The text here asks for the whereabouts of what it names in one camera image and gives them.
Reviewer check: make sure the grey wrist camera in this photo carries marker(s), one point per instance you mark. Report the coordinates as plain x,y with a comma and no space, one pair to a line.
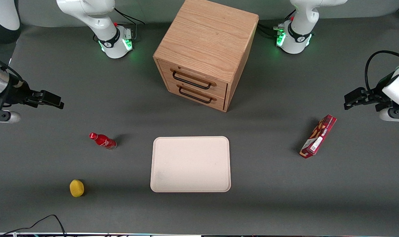
5,117
395,115

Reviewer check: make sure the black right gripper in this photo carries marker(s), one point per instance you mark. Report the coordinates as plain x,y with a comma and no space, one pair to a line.
17,93

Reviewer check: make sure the red shortbread biscuit box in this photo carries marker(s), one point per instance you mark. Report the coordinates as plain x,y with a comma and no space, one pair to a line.
318,136

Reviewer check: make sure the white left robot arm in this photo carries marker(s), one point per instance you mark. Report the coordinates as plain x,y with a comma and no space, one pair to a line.
299,33

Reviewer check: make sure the wooden drawer cabinet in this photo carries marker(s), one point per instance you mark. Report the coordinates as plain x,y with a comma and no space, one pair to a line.
209,33

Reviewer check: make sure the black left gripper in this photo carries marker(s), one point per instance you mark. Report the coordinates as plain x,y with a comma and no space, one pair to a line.
375,96

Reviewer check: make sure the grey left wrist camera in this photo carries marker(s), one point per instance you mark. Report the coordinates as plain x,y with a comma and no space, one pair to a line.
395,115

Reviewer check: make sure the beige plastic tray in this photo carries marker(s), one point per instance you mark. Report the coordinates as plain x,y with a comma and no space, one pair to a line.
190,164

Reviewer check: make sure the yellow lemon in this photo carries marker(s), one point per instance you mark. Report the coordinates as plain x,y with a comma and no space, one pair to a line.
76,188

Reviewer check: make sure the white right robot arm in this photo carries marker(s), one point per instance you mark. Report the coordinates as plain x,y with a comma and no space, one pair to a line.
100,19

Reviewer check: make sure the wooden drawer front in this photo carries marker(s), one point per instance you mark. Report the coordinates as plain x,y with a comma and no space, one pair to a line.
219,89
219,102

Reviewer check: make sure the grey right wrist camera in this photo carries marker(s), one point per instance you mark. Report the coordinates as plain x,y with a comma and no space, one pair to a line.
5,117

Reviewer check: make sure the red coke bottle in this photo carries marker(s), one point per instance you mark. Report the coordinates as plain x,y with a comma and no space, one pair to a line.
103,141

